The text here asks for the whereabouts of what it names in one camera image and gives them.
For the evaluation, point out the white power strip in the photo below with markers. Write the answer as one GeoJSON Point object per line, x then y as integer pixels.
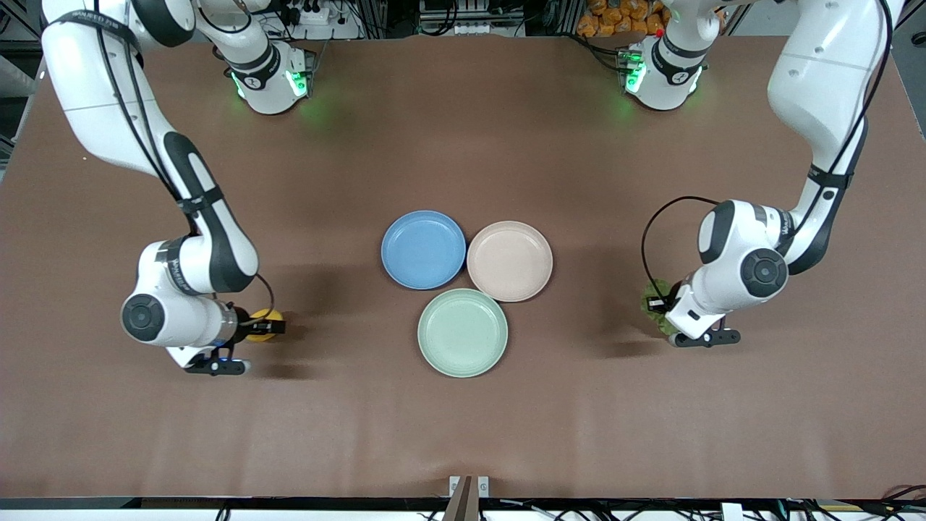
{"type": "Point", "coordinates": [307, 13]}

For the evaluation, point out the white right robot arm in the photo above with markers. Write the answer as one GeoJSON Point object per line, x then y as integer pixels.
{"type": "Point", "coordinates": [210, 246]}

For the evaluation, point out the silver electronics box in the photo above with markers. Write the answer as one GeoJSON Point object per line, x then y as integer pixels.
{"type": "Point", "coordinates": [470, 16]}

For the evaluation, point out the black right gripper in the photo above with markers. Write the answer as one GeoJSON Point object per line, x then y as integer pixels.
{"type": "Point", "coordinates": [247, 325]}

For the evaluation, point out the silver aluminium frame profile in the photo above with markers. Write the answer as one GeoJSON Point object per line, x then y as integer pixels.
{"type": "Point", "coordinates": [18, 29]}
{"type": "Point", "coordinates": [913, 11]}

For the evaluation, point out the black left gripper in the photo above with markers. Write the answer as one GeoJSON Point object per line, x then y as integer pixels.
{"type": "Point", "coordinates": [670, 297]}

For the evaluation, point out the green lettuce leaf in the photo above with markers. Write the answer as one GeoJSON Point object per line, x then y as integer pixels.
{"type": "Point", "coordinates": [662, 323]}

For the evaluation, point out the metal table bracket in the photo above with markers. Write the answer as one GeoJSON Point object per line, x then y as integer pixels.
{"type": "Point", "coordinates": [469, 496]}

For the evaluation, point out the blue round plate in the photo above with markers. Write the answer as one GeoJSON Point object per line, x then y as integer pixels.
{"type": "Point", "coordinates": [423, 250]}

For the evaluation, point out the orange bagged items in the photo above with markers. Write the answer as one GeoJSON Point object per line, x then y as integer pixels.
{"type": "Point", "coordinates": [622, 18]}

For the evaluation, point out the pink round plate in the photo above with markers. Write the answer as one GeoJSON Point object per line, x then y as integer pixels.
{"type": "Point", "coordinates": [509, 260]}

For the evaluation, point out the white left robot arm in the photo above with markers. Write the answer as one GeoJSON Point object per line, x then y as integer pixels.
{"type": "Point", "coordinates": [745, 268]}

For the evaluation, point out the light green round plate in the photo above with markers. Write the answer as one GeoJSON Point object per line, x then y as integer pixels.
{"type": "Point", "coordinates": [462, 333]}

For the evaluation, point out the yellow lemon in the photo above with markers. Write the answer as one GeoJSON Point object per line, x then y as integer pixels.
{"type": "Point", "coordinates": [262, 315]}

